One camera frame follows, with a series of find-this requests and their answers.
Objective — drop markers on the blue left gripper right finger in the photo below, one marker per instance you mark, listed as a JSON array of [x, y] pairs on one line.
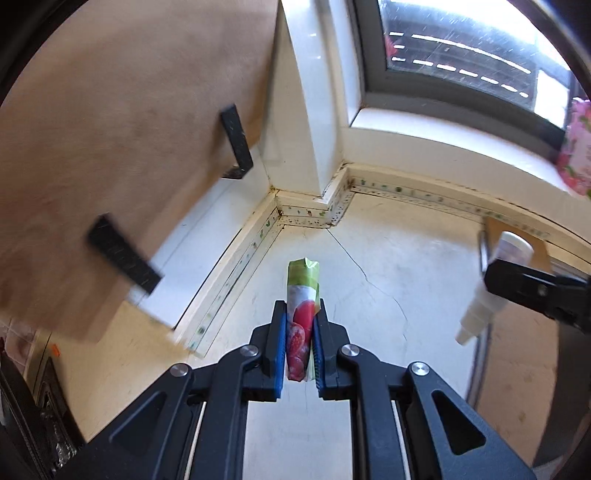
[[327, 340]]

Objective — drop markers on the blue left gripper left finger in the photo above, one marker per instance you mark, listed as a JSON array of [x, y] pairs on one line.
[[274, 353]]

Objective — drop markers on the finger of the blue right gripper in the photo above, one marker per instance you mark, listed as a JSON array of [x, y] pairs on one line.
[[522, 285]]

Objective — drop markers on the brown cardboard sheet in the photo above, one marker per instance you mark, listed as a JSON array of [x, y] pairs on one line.
[[520, 378]]

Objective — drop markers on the small white yogurt bottle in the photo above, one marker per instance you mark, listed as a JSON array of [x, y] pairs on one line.
[[485, 305]]

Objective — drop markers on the pink detergent refill pouch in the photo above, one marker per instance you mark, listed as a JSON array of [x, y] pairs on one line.
[[574, 160]]

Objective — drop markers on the wooden cutting board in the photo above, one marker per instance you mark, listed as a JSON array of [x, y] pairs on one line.
[[116, 118]]

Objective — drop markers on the black induction cooktop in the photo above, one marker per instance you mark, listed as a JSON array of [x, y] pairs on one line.
[[39, 434]]

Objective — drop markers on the pink candy wrapper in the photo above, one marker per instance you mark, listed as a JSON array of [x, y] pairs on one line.
[[303, 303]]

